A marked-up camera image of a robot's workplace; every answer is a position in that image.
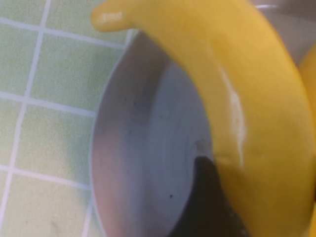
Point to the short curved yellow banana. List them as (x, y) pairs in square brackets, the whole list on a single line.
[(247, 86)]

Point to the green checked tablecloth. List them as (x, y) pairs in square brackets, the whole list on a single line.
[(49, 74)]

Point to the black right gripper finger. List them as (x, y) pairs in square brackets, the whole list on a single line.
[(207, 209)]

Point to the blue-grey round plate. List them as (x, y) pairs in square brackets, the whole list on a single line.
[(148, 135)]

